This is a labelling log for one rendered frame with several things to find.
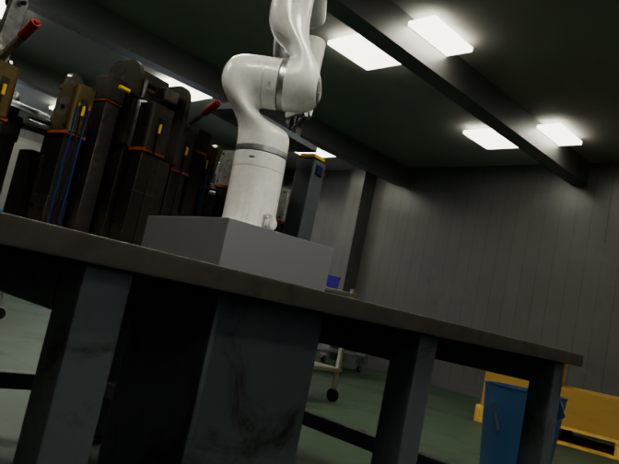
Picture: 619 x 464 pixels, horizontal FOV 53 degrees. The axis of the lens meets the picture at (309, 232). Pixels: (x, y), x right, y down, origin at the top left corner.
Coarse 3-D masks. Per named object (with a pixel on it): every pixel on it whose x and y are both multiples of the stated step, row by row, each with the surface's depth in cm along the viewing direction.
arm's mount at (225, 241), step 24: (168, 216) 130; (192, 216) 124; (144, 240) 135; (168, 240) 128; (192, 240) 122; (216, 240) 116; (240, 240) 117; (264, 240) 121; (288, 240) 126; (216, 264) 114; (240, 264) 118; (264, 264) 122; (288, 264) 126; (312, 264) 131
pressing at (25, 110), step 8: (16, 104) 147; (24, 104) 149; (24, 112) 156; (32, 112) 150; (40, 112) 152; (24, 120) 164; (40, 120) 160; (48, 120) 154; (24, 128) 171; (32, 128) 171; (40, 128) 171; (48, 128) 168; (208, 192) 222
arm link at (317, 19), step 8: (320, 0) 177; (312, 8) 179; (320, 8) 179; (312, 16) 180; (320, 16) 181; (312, 24) 182; (320, 24) 184; (280, 48) 191; (280, 56) 193; (288, 56) 193
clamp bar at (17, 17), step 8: (8, 0) 138; (16, 0) 138; (24, 0) 138; (8, 8) 137; (16, 8) 138; (24, 8) 140; (8, 16) 137; (16, 16) 139; (24, 16) 140; (0, 24) 138; (8, 24) 138; (16, 24) 139; (0, 32) 137; (8, 32) 138; (16, 32) 139; (0, 40) 137; (8, 40) 139; (0, 48) 138; (8, 56) 139
